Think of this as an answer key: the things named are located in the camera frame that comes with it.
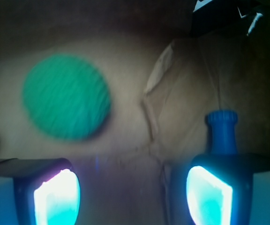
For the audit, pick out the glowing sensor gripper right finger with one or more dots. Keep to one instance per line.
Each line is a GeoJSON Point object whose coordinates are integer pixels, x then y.
{"type": "Point", "coordinates": [229, 189]}

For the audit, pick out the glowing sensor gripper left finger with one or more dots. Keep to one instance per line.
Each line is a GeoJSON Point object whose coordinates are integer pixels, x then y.
{"type": "Point", "coordinates": [38, 192]}

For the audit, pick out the green crocheted ball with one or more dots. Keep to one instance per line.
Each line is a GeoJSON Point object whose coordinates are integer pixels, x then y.
{"type": "Point", "coordinates": [66, 97]}

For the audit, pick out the blue plastic bottle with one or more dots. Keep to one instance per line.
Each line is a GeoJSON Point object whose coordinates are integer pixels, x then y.
{"type": "Point", "coordinates": [222, 125]}

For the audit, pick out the brown paper bag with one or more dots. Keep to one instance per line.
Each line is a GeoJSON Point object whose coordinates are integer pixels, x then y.
{"type": "Point", "coordinates": [162, 82]}

